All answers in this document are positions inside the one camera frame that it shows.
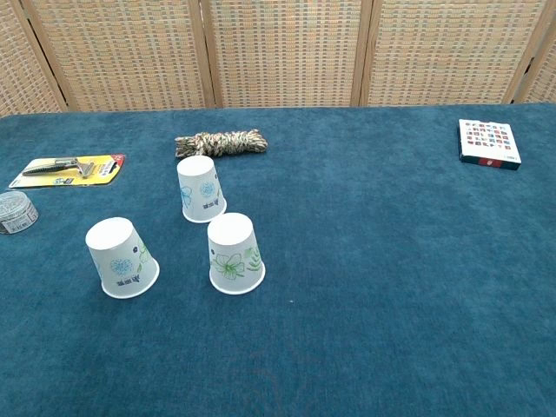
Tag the blue table cloth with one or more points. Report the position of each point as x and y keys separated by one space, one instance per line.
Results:
x=369 y=282

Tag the razor in yellow blister pack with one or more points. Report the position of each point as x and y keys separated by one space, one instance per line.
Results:
x=97 y=171

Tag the white floral paper cup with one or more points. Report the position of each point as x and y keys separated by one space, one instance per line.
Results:
x=232 y=236
x=197 y=176
x=117 y=243

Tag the woven folding screen panel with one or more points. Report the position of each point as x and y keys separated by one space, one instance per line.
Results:
x=126 y=52
x=447 y=52
x=545 y=82
x=286 y=52
x=21 y=65

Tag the playing card box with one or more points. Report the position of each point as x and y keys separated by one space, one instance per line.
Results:
x=488 y=139

